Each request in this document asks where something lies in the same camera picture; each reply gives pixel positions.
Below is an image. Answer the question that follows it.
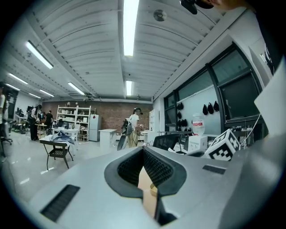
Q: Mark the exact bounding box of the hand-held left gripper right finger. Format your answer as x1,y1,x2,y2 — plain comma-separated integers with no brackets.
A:
143,146,187,226

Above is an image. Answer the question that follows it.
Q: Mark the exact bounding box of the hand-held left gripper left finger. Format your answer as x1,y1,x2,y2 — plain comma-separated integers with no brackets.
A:
104,147,144,199

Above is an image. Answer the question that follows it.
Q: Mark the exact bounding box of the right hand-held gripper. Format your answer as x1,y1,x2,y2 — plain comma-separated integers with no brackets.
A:
187,128,241,162

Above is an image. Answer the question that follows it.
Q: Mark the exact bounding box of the white water dispenser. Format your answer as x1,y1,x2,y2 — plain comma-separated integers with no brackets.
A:
187,135,209,153

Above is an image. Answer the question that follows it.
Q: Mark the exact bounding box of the clear water dispenser bottle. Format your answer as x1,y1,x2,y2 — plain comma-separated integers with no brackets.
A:
192,113,205,136

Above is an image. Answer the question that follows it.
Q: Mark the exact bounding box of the black mesh office chair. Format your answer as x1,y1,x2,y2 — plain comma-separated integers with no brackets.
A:
152,134,181,151

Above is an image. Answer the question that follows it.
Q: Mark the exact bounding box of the white low cabinet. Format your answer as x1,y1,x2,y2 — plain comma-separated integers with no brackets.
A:
98,128,118,151

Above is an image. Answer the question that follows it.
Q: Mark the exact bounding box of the group of black hanging bags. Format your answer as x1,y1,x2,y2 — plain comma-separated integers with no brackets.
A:
176,100,221,133

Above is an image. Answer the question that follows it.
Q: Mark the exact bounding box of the white fridge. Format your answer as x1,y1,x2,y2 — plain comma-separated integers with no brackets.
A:
88,114,102,142

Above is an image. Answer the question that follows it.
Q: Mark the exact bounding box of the black side table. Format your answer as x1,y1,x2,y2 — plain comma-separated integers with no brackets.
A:
38,139,75,171

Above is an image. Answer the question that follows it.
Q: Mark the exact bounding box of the white tall cabinet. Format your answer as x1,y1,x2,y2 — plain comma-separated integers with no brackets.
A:
148,109,156,132

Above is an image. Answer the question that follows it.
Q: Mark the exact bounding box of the pile of blue clothes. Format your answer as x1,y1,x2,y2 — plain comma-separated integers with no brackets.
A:
45,130,76,146

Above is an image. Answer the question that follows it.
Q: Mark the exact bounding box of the white shelving unit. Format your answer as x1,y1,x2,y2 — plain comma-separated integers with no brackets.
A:
56,105,92,142

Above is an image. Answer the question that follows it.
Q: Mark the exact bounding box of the grey metal locker cabinet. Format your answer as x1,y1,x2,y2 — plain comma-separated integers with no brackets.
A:
247,42,274,89

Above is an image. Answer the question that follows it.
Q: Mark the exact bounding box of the small round wooden table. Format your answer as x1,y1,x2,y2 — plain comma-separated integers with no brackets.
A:
35,123,48,140

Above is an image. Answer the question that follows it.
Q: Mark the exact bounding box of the person's black printed shirt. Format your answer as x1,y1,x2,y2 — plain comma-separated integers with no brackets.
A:
254,8,286,76

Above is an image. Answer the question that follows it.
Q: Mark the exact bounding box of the person's face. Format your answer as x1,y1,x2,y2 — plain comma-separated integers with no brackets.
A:
211,0,250,11

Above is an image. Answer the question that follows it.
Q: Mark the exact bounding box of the round ceiling smoke detector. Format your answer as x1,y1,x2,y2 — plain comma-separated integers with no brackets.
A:
153,9,168,22

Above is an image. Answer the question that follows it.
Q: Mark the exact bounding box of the dark framed window wall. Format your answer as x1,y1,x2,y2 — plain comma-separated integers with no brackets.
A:
163,41,269,140

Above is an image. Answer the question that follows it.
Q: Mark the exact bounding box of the black head-worn camera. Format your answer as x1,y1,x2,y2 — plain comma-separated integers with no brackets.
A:
179,0,215,15

